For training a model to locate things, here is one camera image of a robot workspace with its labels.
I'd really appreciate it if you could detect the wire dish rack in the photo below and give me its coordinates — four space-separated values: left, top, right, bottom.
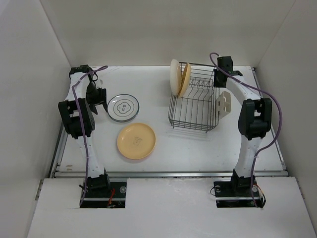
168 63 220 132

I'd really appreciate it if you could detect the tan yellow plate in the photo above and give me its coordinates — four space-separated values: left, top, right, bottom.
178 63 191 97

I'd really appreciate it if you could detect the cream white plate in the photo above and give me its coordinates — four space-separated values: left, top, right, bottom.
170 59 182 95

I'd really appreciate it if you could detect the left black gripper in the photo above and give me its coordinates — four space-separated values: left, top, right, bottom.
86 82 106 114

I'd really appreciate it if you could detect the orange yellow plate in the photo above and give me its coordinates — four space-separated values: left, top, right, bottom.
117 122 156 160

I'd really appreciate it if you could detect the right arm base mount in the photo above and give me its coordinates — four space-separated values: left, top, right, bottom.
210 181 266 208

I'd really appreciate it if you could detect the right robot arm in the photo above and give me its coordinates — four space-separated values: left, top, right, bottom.
213 56 272 197

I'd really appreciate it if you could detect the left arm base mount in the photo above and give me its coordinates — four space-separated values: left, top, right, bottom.
79 181 127 209

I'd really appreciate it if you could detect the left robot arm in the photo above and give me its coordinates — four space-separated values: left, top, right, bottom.
58 64 111 198

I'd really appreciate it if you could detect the beige cutlery holder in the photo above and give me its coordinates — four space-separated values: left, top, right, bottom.
216 91 231 119

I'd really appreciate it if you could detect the grey patterned plate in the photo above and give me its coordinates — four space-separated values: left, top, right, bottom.
107 94 140 122

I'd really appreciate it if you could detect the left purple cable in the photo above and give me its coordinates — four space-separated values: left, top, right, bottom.
71 65 108 208

